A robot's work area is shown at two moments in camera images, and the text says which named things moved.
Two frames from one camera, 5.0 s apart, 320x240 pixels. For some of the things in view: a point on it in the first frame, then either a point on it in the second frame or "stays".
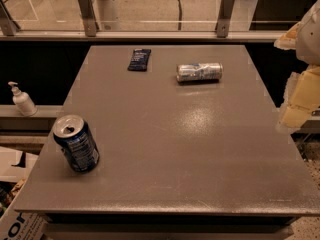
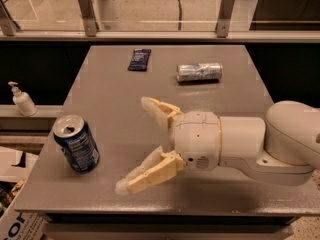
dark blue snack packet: [139, 60] stays
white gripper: [310, 39] to [196, 139]
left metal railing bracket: [8, 26] stays
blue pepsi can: [75, 138] stays
